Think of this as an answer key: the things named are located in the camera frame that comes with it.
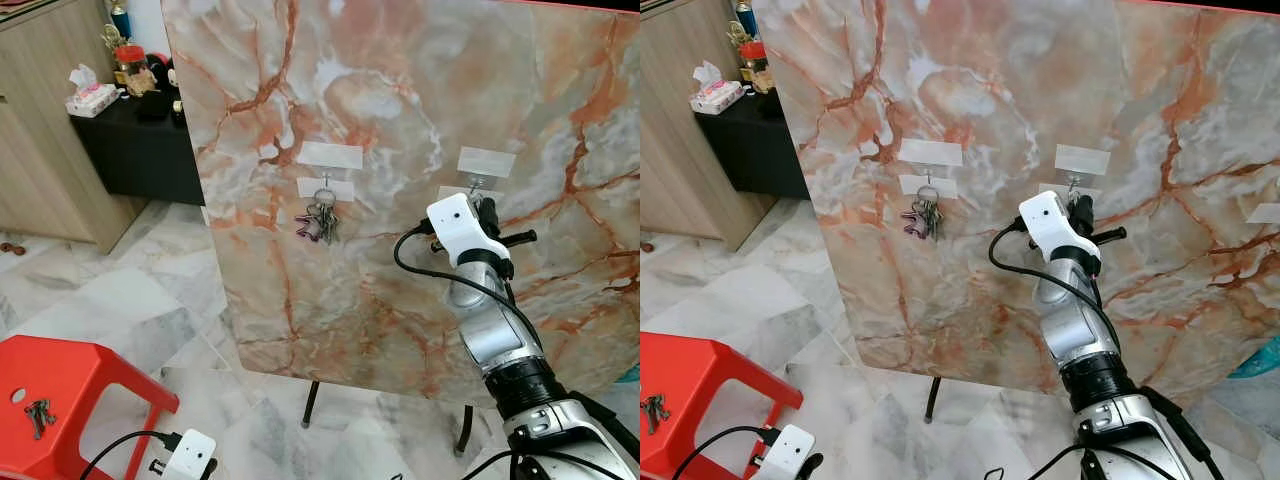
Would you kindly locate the marble pattern board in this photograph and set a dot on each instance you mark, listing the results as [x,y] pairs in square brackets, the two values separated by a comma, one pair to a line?
[1000,90]
[400,90]

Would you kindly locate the key bunch with purple fob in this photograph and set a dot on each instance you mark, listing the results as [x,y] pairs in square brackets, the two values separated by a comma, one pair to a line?
[320,222]
[925,218]

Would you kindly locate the jar with red lid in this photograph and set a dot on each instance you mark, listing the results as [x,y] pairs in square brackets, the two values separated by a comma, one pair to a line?
[130,62]
[752,58]

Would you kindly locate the black side table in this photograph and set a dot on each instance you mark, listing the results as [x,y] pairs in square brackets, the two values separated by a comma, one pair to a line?
[140,155]
[755,150]

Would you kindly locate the teal plastic object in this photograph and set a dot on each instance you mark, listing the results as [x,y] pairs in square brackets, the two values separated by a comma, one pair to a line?
[1262,358]
[630,373]

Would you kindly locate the white pink tissue box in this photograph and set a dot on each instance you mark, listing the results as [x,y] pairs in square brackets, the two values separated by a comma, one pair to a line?
[92,98]
[717,95]

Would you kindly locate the light wooden cabinet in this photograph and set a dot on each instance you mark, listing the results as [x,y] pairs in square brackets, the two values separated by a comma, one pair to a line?
[40,150]
[670,150]

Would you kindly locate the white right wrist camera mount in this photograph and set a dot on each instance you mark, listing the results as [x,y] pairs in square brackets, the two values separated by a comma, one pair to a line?
[458,228]
[1048,225]

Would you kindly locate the blue bottle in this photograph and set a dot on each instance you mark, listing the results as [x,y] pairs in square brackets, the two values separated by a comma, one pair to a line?
[120,18]
[747,18]

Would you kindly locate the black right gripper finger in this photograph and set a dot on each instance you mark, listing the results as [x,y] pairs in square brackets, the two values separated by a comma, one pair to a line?
[520,238]
[1110,235]

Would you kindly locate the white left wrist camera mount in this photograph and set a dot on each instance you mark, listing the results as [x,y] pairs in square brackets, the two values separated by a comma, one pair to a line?
[190,455]
[785,452]

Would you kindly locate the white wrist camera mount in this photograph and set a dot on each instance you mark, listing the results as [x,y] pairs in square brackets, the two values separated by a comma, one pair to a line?
[785,452]
[1048,225]
[190,455]
[458,228]

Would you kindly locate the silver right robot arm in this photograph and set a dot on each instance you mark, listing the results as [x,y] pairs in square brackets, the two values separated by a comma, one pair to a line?
[495,335]
[1075,335]

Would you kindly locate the red plastic stool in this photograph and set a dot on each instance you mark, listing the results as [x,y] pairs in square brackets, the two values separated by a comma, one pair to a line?
[700,365]
[80,375]

